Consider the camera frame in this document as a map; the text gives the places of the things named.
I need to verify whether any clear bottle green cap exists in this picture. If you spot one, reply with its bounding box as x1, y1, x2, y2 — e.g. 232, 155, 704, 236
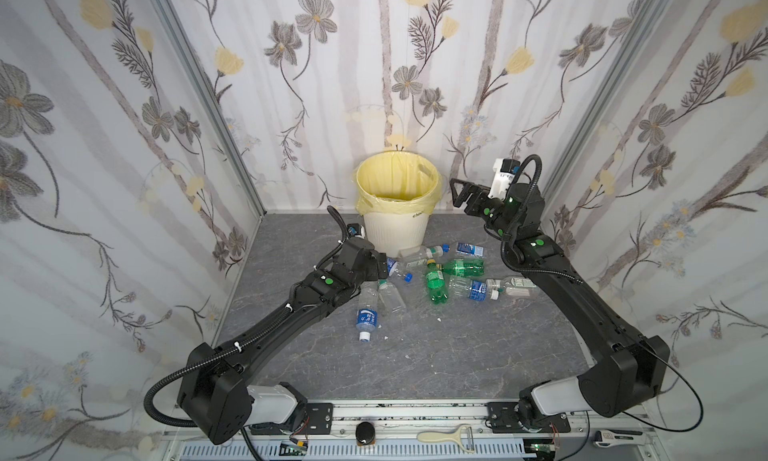
399, 244, 450, 264

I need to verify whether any Pepsi label clear bottle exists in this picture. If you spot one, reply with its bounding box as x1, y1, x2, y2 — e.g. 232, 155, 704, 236
387, 258, 413, 283

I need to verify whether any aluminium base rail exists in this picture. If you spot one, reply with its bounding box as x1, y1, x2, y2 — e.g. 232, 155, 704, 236
164, 399, 668, 460

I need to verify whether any clear bottle white cap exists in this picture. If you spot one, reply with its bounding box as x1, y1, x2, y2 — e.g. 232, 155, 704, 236
378, 279, 406, 314

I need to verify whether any adjustable wrench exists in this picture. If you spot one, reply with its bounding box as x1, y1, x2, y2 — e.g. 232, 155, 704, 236
593, 429, 647, 449

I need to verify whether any black round knob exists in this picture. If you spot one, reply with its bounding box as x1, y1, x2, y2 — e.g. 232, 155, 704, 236
355, 421, 376, 447

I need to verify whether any small blue label bottle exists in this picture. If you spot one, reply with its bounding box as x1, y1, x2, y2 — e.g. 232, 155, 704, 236
456, 242, 485, 258

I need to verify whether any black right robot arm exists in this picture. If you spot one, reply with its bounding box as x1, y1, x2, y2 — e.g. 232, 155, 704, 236
449, 154, 675, 430

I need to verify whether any yellow bin liner bag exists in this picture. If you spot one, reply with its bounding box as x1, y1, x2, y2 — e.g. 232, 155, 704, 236
354, 150, 443, 215

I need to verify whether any green soda bottle upright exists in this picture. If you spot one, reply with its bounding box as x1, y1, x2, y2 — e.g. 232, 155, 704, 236
425, 258, 449, 304

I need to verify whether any clear bottle blue label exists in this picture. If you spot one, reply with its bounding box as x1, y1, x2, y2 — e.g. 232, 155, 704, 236
355, 282, 379, 342
447, 276, 499, 302

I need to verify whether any white plastic waste bin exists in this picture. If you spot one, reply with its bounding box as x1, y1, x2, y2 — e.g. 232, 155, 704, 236
363, 212, 430, 257

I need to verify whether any white green label bottle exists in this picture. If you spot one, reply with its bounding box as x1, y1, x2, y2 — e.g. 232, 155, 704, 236
485, 276, 538, 299

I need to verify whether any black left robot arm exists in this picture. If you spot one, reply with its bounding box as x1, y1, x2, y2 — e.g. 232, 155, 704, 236
143, 207, 388, 445

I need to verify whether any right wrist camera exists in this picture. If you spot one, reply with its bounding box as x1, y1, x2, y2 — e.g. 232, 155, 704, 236
489, 158, 521, 199

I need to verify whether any beige vegetable peeler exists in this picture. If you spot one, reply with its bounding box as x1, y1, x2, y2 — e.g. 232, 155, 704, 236
417, 424, 475, 454

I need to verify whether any green soda bottle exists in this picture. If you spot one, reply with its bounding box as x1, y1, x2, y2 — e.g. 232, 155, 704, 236
441, 258, 485, 278
425, 258, 449, 304

